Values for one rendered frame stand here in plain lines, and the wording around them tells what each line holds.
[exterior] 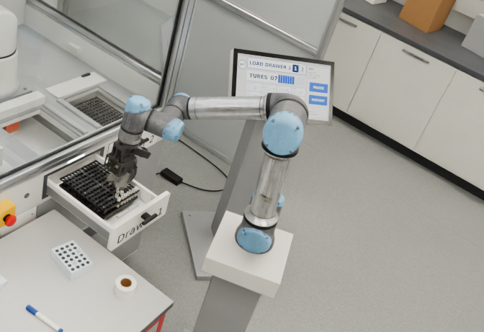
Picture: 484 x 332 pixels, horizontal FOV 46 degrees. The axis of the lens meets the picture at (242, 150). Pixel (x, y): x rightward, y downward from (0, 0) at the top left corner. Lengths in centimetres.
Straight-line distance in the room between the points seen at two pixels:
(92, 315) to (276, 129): 82
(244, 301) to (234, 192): 91
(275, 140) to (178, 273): 158
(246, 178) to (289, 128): 136
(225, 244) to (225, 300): 27
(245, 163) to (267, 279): 99
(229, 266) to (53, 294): 59
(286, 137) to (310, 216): 212
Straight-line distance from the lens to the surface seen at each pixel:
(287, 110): 170
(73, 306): 195
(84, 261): 202
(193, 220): 338
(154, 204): 207
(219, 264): 208
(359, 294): 344
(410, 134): 470
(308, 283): 334
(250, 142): 285
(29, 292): 198
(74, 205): 209
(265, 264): 211
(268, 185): 180
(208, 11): 370
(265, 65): 268
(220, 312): 236
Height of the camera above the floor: 229
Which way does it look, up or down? 34 degrees down
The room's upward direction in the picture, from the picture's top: 19 degrees clockwise
